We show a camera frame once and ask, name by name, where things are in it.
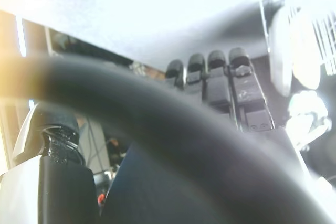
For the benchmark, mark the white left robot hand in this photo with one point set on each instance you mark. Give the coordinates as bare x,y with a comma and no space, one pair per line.
246,95

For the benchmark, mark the white cloth backdrop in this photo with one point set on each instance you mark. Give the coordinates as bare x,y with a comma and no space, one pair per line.
105,3

